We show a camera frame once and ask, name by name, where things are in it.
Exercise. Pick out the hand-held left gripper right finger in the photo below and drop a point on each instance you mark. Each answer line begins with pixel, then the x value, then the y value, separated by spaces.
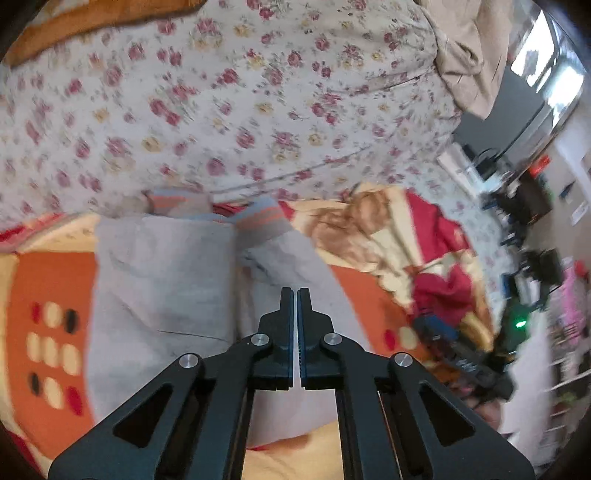
pixel 302 332

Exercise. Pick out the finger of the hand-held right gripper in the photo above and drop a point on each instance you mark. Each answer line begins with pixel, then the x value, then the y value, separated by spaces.
pixel 434 328

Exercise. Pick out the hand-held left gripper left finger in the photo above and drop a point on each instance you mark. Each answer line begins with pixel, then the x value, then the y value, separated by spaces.
pixel 288 332

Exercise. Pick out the grey garment with striped cuffs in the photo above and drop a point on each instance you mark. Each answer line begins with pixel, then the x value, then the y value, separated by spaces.
pixel 161 277

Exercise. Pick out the white board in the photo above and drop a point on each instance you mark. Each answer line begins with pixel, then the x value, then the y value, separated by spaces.
pixel 461 164

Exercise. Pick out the floral quilt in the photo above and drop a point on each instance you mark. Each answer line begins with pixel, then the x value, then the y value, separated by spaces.
pixel 277 92

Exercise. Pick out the red and cream printed blanket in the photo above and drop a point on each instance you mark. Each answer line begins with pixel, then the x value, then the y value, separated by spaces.
pixel 46 277

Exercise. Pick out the window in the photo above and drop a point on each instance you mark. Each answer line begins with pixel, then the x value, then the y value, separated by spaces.
pixel 549 74

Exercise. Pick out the beige cloth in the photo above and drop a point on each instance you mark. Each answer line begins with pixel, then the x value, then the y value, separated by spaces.
pixel 471 50

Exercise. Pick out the orange blanket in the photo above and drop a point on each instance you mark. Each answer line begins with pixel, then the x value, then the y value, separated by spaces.
pixel 92 23

